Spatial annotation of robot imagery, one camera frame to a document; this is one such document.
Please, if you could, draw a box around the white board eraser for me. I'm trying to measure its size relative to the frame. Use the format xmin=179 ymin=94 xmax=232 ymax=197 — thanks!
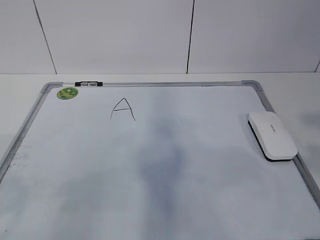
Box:
xmin=248 ymin=111 xmax=298 ymax=162

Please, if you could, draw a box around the black board hanger clip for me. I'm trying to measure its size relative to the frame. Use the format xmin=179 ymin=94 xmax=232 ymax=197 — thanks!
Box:
xmin=74 ymin=81 xmax=104 ymax=87

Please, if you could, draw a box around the round green magnet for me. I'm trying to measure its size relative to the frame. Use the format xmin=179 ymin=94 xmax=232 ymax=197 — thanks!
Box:
xmin=56 ymin=87 xmax=79 ymax=100

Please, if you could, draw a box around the white board with grey frame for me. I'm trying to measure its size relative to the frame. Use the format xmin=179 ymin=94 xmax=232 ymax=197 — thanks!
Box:
xmin=0 ymin=80 xmax=320 ymax=240

